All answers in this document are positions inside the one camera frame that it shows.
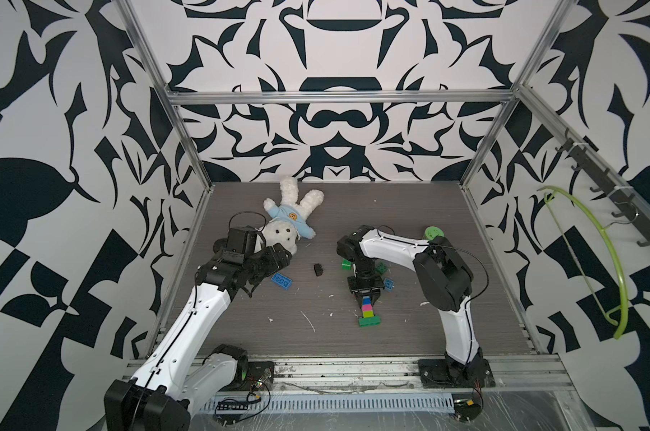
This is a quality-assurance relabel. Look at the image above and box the long blue lego brick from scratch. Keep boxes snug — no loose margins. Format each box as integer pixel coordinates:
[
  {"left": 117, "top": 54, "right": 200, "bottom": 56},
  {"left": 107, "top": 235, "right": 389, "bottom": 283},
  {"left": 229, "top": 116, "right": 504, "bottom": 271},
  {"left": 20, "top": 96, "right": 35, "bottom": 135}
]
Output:
[{"left": 270, "top": 273, "right": 293, "bottom": 290}]

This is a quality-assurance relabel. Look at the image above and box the green long lego plate brick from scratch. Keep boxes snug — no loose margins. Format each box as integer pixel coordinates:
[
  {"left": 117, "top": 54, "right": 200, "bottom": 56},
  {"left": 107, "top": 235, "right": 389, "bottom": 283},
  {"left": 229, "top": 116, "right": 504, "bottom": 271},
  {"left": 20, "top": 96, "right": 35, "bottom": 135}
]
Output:
[{"left": 358, "top": 315, "right": 381, "bottom": 328}]

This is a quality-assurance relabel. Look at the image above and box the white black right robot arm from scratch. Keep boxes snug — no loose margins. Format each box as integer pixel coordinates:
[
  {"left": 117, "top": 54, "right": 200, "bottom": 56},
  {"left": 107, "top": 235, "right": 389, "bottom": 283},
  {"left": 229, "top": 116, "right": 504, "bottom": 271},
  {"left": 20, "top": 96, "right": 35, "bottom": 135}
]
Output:
[{"left": 337, "top": 226, "right": 483, "bottom": 378}]

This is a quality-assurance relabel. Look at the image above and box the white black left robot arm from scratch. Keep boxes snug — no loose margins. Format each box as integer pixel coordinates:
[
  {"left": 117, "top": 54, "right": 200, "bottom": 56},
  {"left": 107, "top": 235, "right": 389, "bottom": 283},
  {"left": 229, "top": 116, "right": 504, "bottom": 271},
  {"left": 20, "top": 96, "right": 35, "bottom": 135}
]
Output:
[{"left": 104, "top": 226, "right": 292, "bottom": 430}]

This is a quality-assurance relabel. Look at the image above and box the dark green lego brick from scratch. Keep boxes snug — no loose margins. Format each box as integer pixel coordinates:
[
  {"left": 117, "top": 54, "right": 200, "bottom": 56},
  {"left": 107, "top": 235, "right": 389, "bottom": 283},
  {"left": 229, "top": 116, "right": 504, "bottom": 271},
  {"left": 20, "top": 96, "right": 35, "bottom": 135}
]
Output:
[{"left": 375, "top": 262, "right": 389, "bottom": 275}]

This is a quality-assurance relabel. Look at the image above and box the light blue lego brick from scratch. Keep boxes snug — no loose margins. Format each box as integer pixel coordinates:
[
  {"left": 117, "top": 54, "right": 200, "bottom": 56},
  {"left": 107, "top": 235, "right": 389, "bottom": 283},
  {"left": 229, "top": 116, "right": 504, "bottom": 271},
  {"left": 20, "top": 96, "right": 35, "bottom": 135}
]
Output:
[{"left": 384, "top": 278, "right": 395, "bottom": 292}]

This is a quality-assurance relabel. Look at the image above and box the white teddy bear blue shirt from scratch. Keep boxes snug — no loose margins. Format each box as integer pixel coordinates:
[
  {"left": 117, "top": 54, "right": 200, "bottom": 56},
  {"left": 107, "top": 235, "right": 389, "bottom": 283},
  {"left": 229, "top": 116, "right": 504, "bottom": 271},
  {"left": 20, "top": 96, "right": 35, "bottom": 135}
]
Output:
[{"left": 262, "top": 177, "right": 325, "bottom": 255}]

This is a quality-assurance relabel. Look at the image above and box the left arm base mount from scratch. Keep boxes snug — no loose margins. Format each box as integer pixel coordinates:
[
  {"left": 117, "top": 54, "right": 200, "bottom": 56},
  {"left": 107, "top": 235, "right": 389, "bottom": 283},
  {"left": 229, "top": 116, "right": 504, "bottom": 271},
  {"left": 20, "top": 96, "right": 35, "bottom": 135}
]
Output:
[{"left": 233, "top": 359, "right": 276, "bottom": 391}]

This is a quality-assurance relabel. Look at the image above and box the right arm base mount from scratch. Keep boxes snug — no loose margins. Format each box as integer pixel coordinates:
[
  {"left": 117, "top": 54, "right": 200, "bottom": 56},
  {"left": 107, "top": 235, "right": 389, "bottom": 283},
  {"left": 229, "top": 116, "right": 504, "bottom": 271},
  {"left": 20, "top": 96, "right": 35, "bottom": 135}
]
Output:
[{"left": 418, "top": 349, "right": 497, "bottom": 389}]

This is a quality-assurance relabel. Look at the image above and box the black wall hook rack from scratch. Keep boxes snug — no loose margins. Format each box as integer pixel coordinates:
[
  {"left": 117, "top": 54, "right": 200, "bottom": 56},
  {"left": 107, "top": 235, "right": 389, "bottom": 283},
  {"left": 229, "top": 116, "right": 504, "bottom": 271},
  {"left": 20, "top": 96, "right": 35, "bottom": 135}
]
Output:
[{"left": 558, "top": 128, "right": 650, "bottom": 248}]

